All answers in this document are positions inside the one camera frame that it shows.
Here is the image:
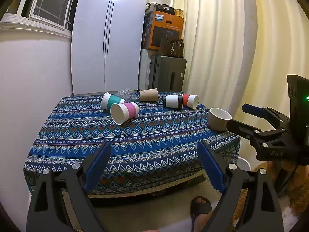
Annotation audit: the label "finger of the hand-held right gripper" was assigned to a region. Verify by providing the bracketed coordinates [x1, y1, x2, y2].
[242, 103, 289, 129]
[226, 119, 278, 141]

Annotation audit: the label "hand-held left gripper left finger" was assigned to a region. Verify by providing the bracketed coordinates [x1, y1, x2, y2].
[26, 141, 112, 232]

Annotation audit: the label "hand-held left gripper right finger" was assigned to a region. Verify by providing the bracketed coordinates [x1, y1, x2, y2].
[197, 141, 284, 232]

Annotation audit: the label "plain brown paper cup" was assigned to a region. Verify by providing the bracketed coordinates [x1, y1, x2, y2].
[208, 107, 232, 132]

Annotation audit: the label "red and white paper cup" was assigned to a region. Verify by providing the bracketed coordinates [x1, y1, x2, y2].
[182, 94, 199, 110]

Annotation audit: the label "pink and white paper cup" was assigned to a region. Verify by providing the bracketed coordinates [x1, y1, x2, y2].
[110, 102, 139, 125]

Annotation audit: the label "teal and white paper cup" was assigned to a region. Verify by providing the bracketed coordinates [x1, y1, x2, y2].
[101, 92, 126, 110]

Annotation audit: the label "black and white paper cup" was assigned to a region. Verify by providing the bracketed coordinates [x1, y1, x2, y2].
[163, 94, 184, 109]

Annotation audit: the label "brown printed paper cup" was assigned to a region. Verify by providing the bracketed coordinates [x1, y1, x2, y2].
[139, 88, 158, 102]

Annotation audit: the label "person's right hand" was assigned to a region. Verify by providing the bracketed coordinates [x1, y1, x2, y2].
[267, 160, 309, 199]

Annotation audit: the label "white round bin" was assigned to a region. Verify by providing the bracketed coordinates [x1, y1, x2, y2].
[238, 156, 252, 172]

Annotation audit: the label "foot in black sandal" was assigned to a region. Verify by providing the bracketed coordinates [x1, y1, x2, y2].
[190, 196, 214, 232]

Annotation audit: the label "blue patterned tablecloth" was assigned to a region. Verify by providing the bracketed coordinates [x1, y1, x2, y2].
[23, 92, 241, 195]

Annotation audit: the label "person's foot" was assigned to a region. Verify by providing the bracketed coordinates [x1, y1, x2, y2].
[193, 198, 213, 232]

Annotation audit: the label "cream curtain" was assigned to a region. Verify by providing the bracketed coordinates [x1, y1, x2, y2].
[172, 0, 309, 136]

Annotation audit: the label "clear plastic cups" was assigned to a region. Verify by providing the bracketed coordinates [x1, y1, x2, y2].
[114, 87, 138, 103]

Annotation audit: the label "grey-green suitcase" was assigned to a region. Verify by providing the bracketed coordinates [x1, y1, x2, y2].
[148, 54, 187, 93]

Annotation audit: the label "brown handbag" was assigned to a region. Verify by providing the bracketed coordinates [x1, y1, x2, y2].
[159, 38, 184, 59]

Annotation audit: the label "orange cardboard box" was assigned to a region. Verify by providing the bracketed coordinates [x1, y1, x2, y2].
[143, 10, 185, 51]

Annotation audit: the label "white wardrobe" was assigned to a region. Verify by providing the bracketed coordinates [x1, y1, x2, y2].
[70, 0, 150, 96]

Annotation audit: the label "white framed window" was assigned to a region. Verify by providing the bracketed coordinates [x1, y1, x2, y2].
[0, 0, 80, 38]

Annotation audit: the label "black camera bag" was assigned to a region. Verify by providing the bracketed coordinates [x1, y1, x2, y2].
[146, 3, 175, 15]

